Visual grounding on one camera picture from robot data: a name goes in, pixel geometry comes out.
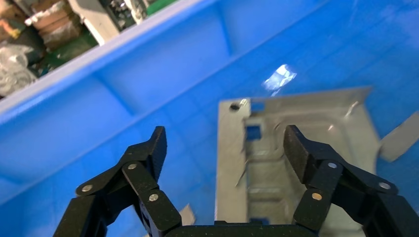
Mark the brown cardboard box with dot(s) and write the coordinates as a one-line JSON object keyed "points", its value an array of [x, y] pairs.
{"points": [[55, 26]]}

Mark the blue plastic bin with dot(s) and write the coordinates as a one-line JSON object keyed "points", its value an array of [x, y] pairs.
{"points": [[163, 81]]}

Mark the clear plastic bag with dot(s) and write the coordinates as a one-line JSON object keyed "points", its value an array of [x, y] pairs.
{"points": [[13, 72]]}

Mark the white metal beam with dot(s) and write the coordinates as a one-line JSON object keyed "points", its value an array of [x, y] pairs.
{"points": [[95, 23]]}

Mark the grey sheet metal bracket part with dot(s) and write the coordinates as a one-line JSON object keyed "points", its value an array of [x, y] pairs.
{"points": [[399, 137], [229, 163]]}

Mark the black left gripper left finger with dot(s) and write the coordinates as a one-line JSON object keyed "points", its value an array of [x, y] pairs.
{"points": [[144, 193]]}

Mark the small flat metal scrap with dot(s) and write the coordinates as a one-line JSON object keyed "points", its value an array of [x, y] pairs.
{"points": [[188, 216]]}

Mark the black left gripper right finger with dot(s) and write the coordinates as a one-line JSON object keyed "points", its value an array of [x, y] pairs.
{"points": [[322, 176]]}

